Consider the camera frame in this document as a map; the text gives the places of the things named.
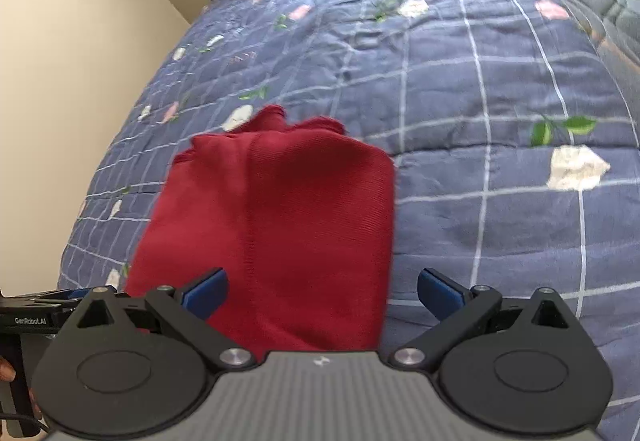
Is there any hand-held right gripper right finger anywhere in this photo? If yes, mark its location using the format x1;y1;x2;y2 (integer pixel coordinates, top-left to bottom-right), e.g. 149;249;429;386
389;267;574;370

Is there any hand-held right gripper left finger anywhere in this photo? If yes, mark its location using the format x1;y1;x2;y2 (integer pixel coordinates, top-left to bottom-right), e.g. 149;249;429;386
75;267;257;370

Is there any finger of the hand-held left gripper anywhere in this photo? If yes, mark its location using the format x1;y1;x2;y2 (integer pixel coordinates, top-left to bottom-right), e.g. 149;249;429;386
28;287;119;305

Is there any red long-sleeved sweater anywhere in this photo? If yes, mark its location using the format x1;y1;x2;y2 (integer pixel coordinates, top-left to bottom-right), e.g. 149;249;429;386
123;104;397;353

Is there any blue checked floral quilt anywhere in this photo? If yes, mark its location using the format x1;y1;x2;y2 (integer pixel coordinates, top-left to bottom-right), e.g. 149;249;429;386
56;0;640;441

